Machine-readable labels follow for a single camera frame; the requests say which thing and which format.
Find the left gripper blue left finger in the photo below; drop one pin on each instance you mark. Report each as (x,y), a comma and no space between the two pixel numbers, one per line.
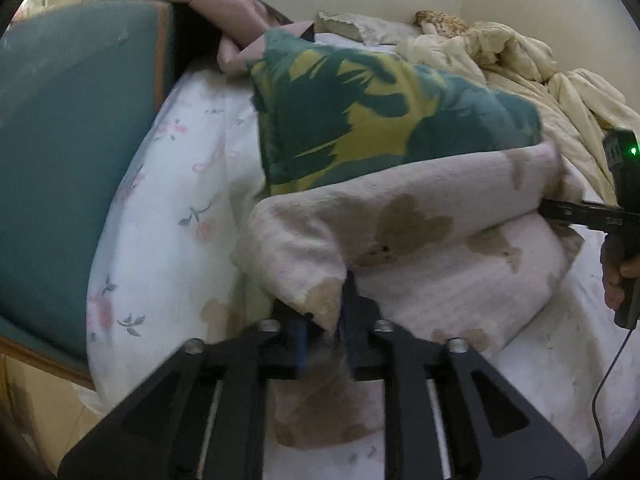
(300,333)

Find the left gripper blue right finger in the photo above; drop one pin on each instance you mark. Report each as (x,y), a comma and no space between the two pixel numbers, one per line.
(357,320)

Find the pink bear print pants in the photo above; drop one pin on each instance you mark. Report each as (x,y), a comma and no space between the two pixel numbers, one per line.
(450,247)

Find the right hand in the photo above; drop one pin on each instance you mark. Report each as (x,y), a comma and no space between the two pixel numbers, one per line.
(616,267)

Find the cream crumpled quilt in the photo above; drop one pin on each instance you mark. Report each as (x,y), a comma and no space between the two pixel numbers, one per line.
(576,107)

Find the white floral bed sheet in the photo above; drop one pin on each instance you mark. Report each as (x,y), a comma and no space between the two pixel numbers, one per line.
(164,256)

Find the teal yellow patterned folded cloth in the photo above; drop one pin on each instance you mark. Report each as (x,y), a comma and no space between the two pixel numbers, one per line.
(329,114)

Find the cream pillow at headboard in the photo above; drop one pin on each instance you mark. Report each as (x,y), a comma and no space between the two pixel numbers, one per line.
(366,29)

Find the pink clothes pile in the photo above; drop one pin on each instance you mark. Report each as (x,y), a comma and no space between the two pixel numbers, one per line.
(243,25)

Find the teal upholstered chair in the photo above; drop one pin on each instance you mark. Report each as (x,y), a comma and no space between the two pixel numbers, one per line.
(80,88)

